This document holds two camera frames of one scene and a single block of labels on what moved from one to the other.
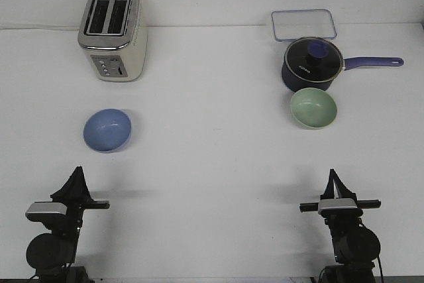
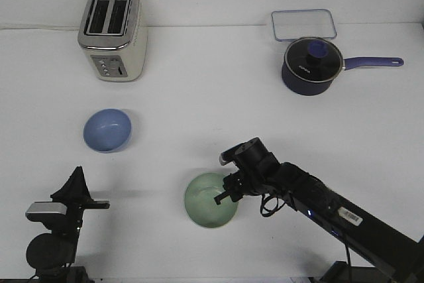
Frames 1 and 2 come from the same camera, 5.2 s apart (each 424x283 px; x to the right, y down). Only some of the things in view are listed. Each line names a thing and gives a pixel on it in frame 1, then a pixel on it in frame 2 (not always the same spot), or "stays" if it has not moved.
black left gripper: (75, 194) stays
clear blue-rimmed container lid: (292, 25) stays
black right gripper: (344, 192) to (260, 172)
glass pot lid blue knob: (314, 59) stays
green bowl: (313, 108) to (201, 204)
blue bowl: (106, 130) stays
